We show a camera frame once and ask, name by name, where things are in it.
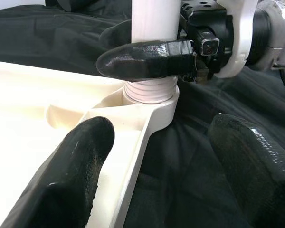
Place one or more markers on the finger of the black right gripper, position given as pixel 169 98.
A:
pixel 142 61
pixel 118 31

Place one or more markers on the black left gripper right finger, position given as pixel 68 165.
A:
pixel 256 171

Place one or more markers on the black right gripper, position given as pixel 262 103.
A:
pixel 221 26

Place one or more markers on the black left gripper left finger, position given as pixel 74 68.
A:
pixel 61 180

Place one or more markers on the white plastic table leg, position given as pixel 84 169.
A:
pixel 154 23

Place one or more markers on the white plastic table top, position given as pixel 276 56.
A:
pixel 38 107

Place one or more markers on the black cloth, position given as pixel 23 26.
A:
pixel 192 154

